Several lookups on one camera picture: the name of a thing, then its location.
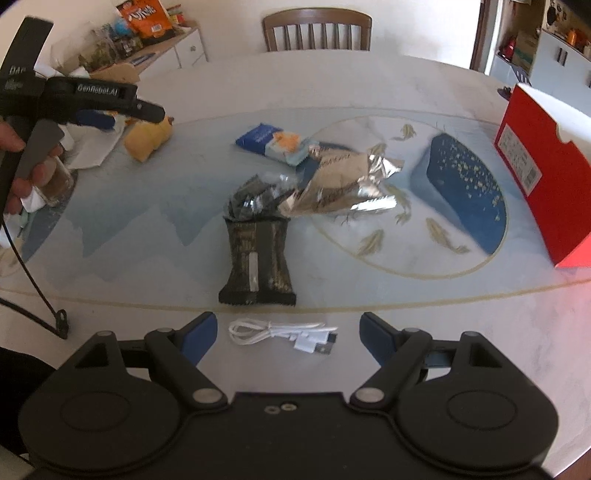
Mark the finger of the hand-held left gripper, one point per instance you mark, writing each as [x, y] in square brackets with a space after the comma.
[94, 119]
[150, 111]

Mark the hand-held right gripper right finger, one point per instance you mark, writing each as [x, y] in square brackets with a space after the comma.
[376, 337]

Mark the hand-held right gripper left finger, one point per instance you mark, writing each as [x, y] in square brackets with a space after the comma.
[202, 337]

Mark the yellow plush toy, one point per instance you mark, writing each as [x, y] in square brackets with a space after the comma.
[145, 138]

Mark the black snack bar packet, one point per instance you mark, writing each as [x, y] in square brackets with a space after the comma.
[258, 263]

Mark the blue snack packet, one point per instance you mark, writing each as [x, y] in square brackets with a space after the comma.
[263, 138]

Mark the dark packet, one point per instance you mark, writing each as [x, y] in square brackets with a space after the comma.
[251, 196]

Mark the gold foil bag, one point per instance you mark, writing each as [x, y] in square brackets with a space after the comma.
[341, 184]

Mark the red cardboard box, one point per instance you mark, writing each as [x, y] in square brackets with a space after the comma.
[545, 194]

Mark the white marble desktop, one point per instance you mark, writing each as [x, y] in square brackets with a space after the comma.
[323, 83]

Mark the person's left hand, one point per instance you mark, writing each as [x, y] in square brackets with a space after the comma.
[40, 172]

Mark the white paper tissue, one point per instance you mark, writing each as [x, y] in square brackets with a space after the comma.
[92, 148]

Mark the wooden tray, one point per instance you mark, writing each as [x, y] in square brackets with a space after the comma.
[115, 73]

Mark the glass plant terrarium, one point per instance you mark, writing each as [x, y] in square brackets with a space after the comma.
[97, 50]

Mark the blue round mouse pad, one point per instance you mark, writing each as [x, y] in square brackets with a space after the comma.
[141, 57]

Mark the glass bottle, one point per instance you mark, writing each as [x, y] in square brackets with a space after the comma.
[57, 182]

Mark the white side cabinet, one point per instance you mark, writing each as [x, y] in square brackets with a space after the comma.
[189, 48]

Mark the orange snack bag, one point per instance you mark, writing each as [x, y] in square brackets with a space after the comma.
[145, 18]

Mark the crumpled white tissue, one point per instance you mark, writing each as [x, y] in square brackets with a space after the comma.
[30, 201]

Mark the fish print table mat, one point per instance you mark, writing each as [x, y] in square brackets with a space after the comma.
[161, 230]

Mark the brown wooden chair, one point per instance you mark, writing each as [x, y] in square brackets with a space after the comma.
[318, 18]

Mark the black phone stand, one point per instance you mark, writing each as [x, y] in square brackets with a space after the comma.
[505, 91]

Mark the small red object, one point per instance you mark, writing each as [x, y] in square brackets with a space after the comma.
[508, 48]

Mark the brown cardboard box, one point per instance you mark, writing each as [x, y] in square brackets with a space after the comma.
[526, 46]

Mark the white wall cabinet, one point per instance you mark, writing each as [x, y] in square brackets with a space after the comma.
[554, 50]

